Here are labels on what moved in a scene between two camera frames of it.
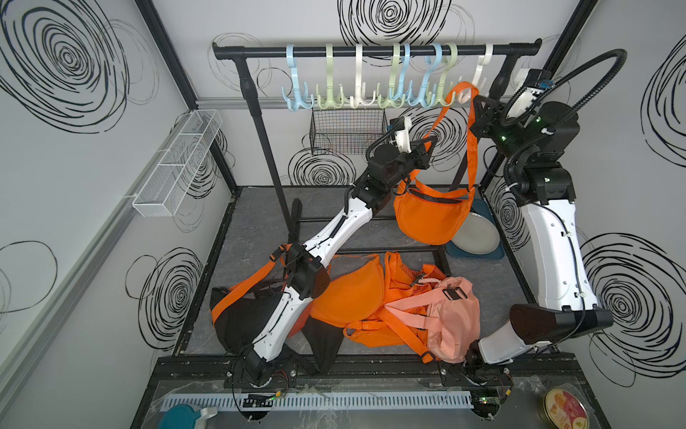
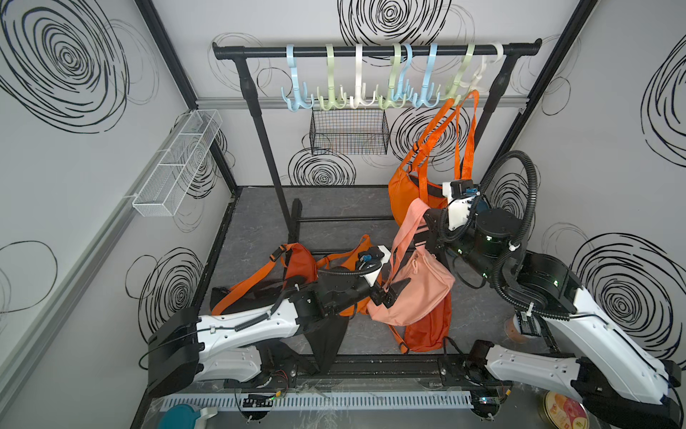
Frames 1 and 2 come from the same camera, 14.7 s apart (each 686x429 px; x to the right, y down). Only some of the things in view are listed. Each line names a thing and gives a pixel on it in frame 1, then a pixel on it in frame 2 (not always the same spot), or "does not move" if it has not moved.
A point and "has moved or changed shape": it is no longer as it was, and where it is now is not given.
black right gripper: [482, 122] -> [437, 222]
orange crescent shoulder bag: [427, 211] has moved or changed shape
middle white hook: [360, 86] does not move
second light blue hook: [402, 94] does not move
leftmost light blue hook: [297, 101] does not move
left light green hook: [330, 98] does not move
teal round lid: [179, 416] does not move
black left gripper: [414, 158] -> [388, 296]
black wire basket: [347, 131] does not move
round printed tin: [564, 410] does not move
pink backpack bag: [452, 315] -> [429, 276]
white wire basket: [159, 195] does not move
